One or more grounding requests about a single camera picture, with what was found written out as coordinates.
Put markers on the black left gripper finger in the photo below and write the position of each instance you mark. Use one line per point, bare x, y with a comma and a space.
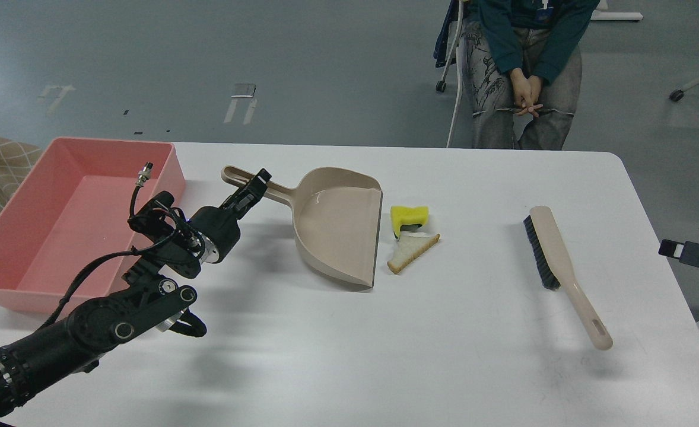
258, 184
239, 203

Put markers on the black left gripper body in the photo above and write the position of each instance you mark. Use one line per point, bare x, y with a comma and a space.
220, 229

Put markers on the beige plastic dustpan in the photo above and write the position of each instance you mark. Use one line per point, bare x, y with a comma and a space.
336, 221

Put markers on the yellow sponge piece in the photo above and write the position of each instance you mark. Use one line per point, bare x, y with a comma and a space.
407, 216

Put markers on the beige hand brush black bristles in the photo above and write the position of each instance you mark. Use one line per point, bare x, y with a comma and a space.
556, 271

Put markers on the toast bread slice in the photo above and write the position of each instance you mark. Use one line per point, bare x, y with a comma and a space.
410, 246

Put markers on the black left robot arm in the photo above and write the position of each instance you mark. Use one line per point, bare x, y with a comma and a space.
64, 345

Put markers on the pink plastic bin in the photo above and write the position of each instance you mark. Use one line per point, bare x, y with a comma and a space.
72, 208

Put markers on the grey floor socket plate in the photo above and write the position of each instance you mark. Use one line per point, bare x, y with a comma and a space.
244, 90

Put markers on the white office chair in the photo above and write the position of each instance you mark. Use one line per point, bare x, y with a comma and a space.
448, 55

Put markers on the white chair base leg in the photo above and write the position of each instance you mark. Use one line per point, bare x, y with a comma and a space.
617, 16

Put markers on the seated person in teal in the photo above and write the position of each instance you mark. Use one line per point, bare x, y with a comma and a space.
524, 70

